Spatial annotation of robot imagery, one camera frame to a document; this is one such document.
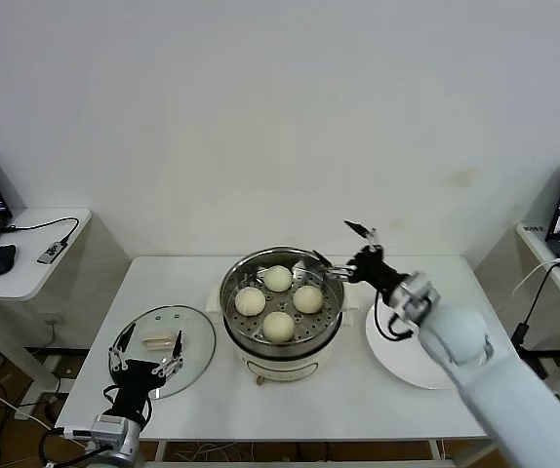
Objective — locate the white rounded side table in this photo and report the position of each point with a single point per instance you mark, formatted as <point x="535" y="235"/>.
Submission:
<point x="26" y="283"/>

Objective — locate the white electric cooker pot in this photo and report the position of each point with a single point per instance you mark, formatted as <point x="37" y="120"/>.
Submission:
<point x="285" y="368"/>

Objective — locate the round glass pot lid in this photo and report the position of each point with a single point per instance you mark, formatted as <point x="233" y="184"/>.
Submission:
<point x="197" y="351"/>

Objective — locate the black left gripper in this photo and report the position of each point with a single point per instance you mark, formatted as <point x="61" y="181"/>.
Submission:
<point x="138" y="382"/>

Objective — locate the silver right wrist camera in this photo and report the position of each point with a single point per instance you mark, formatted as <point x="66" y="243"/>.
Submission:
<point x="419" y="292"/>

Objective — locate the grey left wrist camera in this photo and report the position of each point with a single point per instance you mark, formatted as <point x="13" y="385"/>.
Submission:
<point x="107" y="429"/>

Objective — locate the perforated steel steamer basket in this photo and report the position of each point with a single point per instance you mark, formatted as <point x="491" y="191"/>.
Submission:
<point x="329" y="317"/>

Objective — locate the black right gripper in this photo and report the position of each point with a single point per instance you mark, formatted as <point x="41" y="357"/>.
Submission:
<point x="372" y="268"/>

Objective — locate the round white plate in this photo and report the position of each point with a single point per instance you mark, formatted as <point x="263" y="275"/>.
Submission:
<point x="397" y="363"/>

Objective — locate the white label sticker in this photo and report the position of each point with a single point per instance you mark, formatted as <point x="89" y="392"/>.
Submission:
<point x="533" y="229"/>

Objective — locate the white steamed baozi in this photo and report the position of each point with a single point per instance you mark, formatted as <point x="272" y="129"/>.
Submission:
<point x="278" y="326"/>
<point x="250" y="300"/>
<point x="308" y="299"/>
<point x="277" y="278"/>

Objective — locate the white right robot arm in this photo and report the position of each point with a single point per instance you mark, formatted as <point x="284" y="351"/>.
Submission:
<point x="480" y="380"/>

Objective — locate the grey usb hub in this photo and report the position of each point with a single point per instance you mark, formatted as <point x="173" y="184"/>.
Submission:
<point x="52" y="252"/>

